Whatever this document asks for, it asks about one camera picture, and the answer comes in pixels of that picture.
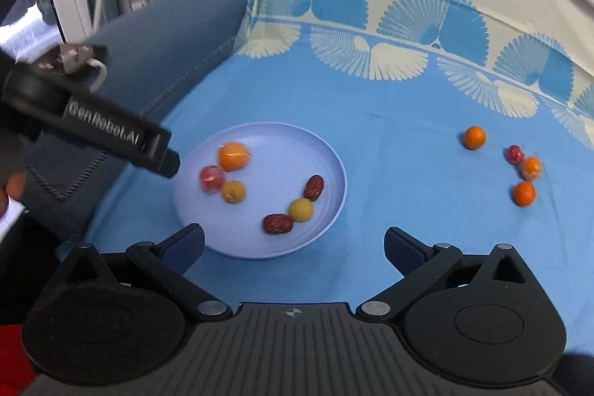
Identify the red jujube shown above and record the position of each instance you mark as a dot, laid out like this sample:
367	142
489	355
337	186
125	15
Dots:
313	187
277	224

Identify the person's left hand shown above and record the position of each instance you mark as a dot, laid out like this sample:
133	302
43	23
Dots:
16	186

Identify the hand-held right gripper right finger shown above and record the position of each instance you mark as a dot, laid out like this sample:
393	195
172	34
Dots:
406	252

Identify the large orange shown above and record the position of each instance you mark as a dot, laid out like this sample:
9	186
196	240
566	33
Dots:
232	155

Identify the small wrapped orange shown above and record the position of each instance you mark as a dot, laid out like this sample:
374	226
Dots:
530	167

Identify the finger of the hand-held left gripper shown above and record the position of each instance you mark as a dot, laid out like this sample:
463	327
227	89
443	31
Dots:
162	154

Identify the blue sofa armrest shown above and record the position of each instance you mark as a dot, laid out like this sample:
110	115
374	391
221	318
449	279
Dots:
176	34

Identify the light purple plate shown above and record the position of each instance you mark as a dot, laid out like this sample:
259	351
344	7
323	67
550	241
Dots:
274	159

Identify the person's red clothing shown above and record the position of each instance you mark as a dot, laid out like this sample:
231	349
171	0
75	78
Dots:
14	354

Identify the yellow-green round fruit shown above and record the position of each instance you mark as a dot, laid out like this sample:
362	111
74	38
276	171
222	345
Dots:
300	209
233	191

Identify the black smartphone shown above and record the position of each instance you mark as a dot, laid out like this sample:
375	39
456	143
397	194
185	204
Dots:
72	55

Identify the blue fan-print sheet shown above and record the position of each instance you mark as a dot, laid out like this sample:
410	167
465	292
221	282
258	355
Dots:
408	76

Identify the red fruit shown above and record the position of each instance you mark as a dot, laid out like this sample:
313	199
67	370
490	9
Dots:
514	154
211	178

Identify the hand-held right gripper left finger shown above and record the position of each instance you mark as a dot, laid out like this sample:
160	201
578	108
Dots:
183	247

